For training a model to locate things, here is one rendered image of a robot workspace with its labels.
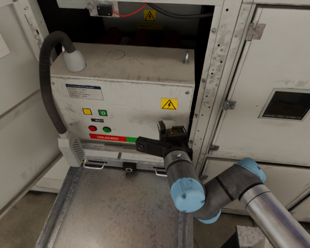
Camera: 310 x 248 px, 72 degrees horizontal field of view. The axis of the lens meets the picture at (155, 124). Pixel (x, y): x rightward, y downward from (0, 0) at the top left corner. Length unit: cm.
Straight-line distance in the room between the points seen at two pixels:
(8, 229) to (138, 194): 137
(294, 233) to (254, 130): 59
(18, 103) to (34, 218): 132
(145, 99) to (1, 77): 51
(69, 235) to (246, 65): 94
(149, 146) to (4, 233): 172
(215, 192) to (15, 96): 78
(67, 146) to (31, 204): 138
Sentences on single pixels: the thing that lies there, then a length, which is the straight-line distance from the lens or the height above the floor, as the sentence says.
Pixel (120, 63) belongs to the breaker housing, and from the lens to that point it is 78.
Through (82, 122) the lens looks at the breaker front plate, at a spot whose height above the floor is 117.
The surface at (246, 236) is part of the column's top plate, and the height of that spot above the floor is 75.
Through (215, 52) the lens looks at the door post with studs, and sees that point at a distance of 79.
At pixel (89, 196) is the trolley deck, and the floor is 85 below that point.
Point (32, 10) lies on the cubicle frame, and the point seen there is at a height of 153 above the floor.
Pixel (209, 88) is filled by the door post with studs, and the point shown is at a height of 127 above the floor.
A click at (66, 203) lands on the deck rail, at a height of 85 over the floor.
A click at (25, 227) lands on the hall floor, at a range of 213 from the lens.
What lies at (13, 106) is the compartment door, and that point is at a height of 124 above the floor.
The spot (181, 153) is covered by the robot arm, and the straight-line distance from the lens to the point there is 60.
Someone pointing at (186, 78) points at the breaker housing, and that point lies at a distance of 70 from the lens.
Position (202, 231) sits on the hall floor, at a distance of 190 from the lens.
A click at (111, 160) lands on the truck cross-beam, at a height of 92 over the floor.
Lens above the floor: 180
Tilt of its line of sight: 48 degrees down
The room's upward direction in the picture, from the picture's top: straight up
